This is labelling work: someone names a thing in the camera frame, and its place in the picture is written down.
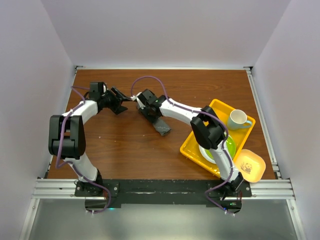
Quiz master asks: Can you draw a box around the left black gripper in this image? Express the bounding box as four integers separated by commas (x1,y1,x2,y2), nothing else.
100,86,132,115

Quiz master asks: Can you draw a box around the grey cloth napkin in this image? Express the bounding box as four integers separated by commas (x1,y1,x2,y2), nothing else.
136,104,172,138

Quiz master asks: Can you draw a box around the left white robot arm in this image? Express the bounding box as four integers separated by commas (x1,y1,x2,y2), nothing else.
48,82,131,197

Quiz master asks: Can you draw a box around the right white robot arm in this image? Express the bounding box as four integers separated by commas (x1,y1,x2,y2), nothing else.
136,93,244,197

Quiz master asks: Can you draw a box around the white plate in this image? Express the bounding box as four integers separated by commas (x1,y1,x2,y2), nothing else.
198,134,237,165

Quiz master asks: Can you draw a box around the green plate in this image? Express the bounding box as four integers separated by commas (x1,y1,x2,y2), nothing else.
204,136,237,161

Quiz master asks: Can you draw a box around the white cup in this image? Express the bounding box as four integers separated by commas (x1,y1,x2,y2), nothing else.
227,109,253,131

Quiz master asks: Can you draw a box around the orange square plate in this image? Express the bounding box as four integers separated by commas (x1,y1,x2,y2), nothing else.
235,149,266,183

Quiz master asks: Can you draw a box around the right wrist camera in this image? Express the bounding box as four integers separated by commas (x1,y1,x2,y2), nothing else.
130,89,158,109

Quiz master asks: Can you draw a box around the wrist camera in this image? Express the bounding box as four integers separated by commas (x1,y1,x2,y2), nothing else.
88,81,108,101
130,89,158,109

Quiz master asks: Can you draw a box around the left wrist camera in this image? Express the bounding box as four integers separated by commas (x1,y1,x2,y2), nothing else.
88,81,108,101

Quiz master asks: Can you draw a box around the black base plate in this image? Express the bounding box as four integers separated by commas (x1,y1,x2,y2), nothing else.
74,179,252,213

